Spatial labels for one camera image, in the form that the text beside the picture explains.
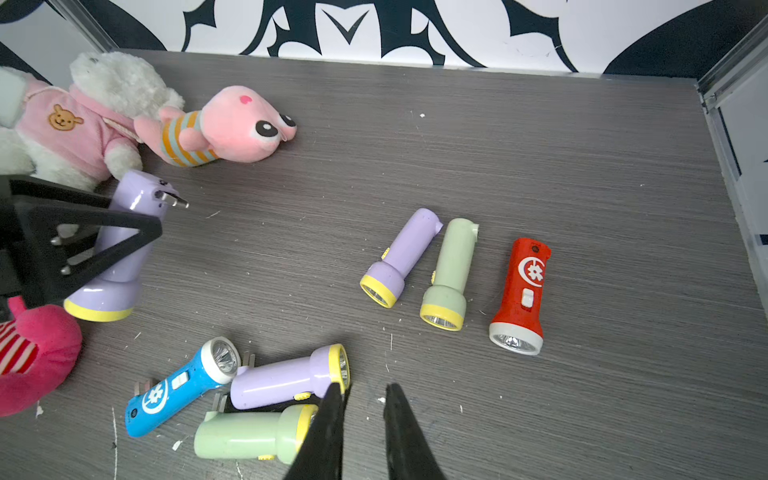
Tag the pink striped plush toy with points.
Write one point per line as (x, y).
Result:
(237, 125)

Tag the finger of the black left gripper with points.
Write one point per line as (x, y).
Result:
(55, 239)

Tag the blue flashlight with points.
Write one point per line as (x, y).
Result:
(213, 366)

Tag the green flashlight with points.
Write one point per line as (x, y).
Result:
(254, 435)
(444, 304)

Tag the glasses doll plush toy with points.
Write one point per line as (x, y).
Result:
(39, 349)

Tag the red flashlight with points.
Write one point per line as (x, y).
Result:
(516, 327)

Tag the white teddy pink shirt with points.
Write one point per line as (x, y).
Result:
(83, 135)

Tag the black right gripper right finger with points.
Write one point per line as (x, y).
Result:
(407, 451)

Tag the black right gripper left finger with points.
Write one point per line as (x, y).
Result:
(321, 454)

